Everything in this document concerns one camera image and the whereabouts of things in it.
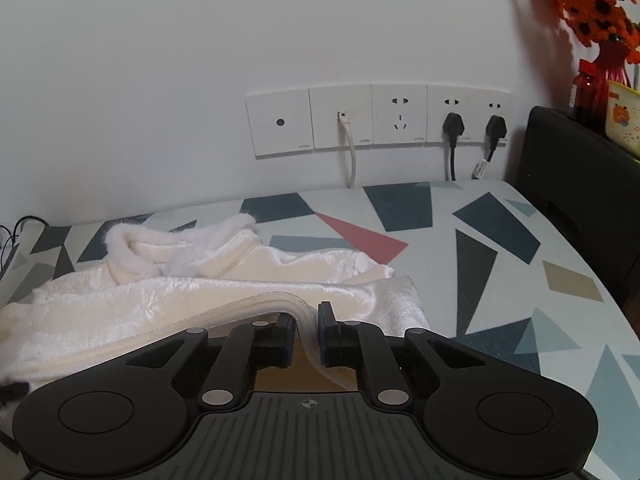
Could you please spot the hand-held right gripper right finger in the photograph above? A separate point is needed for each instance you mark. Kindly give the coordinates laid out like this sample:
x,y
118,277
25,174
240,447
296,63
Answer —
x,y
325,340

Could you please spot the red vase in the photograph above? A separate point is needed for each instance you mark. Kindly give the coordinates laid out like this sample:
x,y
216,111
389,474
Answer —
x,y
612,62

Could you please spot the white power wall outlet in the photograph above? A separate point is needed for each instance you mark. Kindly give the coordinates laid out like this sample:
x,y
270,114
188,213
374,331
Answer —
x,y
400,110
480,100
435,97

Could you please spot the black power plug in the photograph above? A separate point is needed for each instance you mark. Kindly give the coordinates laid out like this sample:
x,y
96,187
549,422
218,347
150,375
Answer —
x,y
495,125
452,122

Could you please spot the cream printed mug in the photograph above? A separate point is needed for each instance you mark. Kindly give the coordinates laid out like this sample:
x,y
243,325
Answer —
x,y
625,115

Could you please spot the white velvet garment fur trim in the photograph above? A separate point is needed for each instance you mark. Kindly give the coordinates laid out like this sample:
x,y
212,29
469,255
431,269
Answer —
x,y
150,300

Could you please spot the orange artificial flowers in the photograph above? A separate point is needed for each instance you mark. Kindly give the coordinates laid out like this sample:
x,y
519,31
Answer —
x,y
585,0

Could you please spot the small brown bottle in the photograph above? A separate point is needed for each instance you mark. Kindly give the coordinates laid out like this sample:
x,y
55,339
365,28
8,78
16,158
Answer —
x,y
585,92

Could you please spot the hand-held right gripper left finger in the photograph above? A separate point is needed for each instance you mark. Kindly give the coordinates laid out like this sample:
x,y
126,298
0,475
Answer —
x,y
282,340

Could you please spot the white wall plate with button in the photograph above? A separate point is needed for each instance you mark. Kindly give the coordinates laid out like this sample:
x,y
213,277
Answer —
x,y
280,135

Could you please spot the black cabinet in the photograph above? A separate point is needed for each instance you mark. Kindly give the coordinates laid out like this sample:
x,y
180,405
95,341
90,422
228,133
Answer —
x,y
575,185

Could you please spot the geometric patterned table cover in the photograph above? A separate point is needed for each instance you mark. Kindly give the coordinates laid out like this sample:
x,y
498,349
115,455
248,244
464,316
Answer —
x,y
500,260

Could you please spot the white network wall socket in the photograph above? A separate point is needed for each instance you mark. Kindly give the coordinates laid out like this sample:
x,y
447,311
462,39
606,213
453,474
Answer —
x,y
325,110

